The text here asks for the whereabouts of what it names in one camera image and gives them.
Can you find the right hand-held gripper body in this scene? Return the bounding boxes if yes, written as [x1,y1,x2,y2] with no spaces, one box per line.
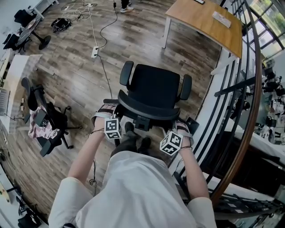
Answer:
[159,120,195,156]

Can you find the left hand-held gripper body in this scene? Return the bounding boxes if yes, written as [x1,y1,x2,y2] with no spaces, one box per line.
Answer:
[91,104,122,140]

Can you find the person's right forearm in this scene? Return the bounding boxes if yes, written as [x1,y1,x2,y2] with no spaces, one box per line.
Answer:
[179,147,211,200]

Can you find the person's left forearm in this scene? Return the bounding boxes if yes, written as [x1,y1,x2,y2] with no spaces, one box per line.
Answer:
[67,130,106,185]

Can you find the black headrest office chair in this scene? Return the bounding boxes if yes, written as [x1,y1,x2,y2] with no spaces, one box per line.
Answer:
[21,77,82,158]

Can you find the person's left hand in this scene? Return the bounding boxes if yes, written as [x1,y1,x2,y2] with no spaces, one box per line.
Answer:
[92,105,117,134]

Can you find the person's right hand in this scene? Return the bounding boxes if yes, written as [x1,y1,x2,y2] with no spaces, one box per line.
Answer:
[177,122,191,148]

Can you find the person's dark trousers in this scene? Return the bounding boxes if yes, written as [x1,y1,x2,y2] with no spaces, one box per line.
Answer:
[110,130,143,158]

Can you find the black floor box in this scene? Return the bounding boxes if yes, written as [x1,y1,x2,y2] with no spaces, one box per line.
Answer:
[186,117,200,134]

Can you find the person's white shirt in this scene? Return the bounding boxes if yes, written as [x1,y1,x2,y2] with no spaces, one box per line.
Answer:
[48,151,218,228]

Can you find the small black box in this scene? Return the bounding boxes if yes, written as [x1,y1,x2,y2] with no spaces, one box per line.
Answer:
[34,109,49,128]

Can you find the pink checkered cloth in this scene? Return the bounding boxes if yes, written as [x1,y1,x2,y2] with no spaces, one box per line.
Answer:
[28,106,60,140]

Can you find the black railing with wooden handrail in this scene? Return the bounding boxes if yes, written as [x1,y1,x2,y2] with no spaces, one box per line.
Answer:
[169,0,263,214]

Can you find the silver laptop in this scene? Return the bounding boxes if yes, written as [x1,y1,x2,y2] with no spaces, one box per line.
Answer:
[0,88,11,116]

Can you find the group of seated people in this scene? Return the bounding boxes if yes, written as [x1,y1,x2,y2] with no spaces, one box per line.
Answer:
[231,60,285,145]

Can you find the black and white harness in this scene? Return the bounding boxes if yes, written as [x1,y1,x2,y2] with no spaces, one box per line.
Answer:
[50,17,73,33]

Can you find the wooden top white-legged table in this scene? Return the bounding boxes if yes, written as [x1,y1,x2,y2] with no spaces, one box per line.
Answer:
[161,0,243,60]

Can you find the white flat box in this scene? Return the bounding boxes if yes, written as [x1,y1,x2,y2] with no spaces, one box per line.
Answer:
[211,11,232,29]

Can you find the white low bench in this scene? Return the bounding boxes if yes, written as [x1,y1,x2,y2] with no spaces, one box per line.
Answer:
[28,0,60,20]

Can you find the large black-framed window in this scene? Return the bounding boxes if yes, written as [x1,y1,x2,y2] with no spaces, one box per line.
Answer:
[242,0,285,52]

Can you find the thin black floor cable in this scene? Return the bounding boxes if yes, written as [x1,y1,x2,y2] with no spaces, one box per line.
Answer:
[89,54,114,196]

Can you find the white extension cable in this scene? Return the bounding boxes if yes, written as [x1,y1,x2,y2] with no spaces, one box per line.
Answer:
[61,0,98,47]

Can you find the black cable with adapter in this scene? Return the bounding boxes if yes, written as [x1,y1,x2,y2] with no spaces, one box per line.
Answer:
[99,0,118,49]

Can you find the dark round pedestal table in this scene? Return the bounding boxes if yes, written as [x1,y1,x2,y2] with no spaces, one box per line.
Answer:
[17,16,52,51]

